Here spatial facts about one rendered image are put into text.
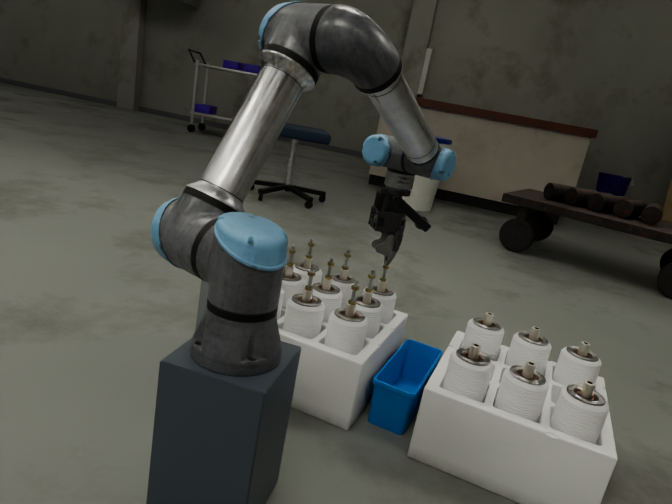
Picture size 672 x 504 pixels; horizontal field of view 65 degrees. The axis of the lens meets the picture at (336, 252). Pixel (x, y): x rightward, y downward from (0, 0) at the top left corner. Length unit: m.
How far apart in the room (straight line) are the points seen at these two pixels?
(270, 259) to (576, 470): 0.76
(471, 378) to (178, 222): 0.69
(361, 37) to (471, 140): 4.25
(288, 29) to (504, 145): 4.28
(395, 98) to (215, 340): 0.54
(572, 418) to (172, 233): 0.86
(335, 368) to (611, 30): 7.08
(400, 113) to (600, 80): 6.88
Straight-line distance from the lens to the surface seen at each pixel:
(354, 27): 0.95
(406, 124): 1.08
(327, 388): 1.28
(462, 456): 1.25
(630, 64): 7.96
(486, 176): 5.18
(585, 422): 1.21
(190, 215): 0.91
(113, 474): 1.15
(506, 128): 5.16
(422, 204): 4.34
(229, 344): 0.84
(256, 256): 0.80
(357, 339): 1.26
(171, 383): 0.89
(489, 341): 1.41
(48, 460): 1.19
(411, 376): 1.59
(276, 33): 1.01
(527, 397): 1.20
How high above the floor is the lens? 0.74
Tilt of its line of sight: 16 degrees down
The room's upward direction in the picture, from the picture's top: 11 degrees clockwise
